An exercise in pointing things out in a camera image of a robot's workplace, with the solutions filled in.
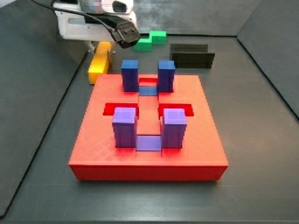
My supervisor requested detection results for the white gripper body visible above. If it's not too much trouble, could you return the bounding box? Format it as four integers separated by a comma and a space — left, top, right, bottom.
51, 0, 135, 42

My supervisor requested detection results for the blue U-shaped block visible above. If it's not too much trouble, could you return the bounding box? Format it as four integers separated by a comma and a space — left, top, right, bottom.
121, 60, 174, 96

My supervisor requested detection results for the green stepped block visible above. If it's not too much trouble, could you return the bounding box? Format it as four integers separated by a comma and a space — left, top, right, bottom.
133, 31, 166, 52

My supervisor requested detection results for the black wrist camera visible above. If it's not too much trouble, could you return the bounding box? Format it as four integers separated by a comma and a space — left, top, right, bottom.
91, 14, 139, 49

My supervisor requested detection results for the yellow rectangular bar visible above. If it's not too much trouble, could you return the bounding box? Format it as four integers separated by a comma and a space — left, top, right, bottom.
87, 42, 113, 84

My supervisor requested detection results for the purple U-shaped block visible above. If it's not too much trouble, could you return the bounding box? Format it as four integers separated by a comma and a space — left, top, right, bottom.
111, 108, 186, 151

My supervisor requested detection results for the black angle bracket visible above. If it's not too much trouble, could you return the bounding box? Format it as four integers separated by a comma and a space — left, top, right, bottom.
169, 44, 214, 69

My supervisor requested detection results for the black camera cable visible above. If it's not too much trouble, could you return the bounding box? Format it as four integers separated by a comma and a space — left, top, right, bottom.
31, 0, 122, 45

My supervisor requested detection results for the red slotted board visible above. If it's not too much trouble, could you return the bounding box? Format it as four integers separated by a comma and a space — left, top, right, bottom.
69, 74, 229, 181

